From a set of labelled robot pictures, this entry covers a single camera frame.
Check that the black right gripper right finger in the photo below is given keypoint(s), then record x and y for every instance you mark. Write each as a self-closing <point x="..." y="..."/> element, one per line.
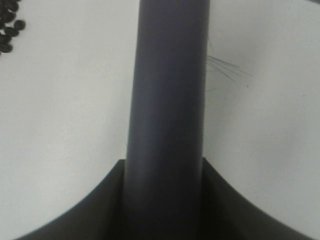
<point x="227" y="215"/>

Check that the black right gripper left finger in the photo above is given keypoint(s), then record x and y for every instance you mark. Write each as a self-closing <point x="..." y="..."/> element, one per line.
<point x="89" y="219"/>

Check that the grey brush black bristles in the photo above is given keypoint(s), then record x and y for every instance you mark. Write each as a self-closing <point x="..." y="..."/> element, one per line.
<point x="163" y="174"/>

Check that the pile of coffee beans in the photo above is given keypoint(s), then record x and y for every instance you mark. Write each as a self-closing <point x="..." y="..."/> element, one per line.
<point x="10" y="25"/>

